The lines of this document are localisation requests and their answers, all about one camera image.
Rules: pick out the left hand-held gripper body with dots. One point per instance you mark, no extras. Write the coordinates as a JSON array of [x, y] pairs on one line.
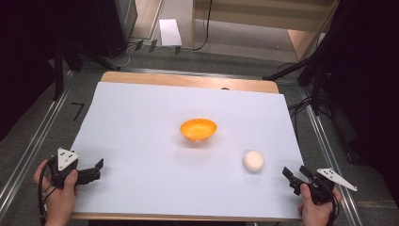
[[64, 163]]

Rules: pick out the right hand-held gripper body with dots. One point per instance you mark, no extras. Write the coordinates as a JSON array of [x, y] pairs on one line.
[[323, 185]]

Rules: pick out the person's right hand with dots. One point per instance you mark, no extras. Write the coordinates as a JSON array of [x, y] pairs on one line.
[[315, 210]]

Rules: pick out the person's left hand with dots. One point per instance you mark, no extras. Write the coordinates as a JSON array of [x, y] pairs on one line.
[[59, 201]]

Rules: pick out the white round bun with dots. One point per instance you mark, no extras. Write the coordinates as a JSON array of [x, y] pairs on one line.
[[253, 161]]

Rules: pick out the white table mat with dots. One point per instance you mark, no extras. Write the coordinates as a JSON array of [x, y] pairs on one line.
[[156, 157]]

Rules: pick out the black metal stand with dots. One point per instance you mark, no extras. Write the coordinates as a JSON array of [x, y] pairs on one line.
[[313, 78], [58, 72]]

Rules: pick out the orange bowl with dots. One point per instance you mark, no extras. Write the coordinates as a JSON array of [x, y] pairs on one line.
[[198, 129]]

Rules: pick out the wooden table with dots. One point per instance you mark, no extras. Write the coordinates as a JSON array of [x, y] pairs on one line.
[[188, 80]]

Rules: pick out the white paper sheet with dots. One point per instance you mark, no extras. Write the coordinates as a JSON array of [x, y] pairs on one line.
[[169, 32]]

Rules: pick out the light wooden cabinet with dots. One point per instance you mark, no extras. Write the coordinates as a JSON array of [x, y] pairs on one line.
[[266, 15]]

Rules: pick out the metal floor rail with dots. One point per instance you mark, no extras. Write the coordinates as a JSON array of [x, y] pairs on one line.
[[34, 138], [329, 157]]

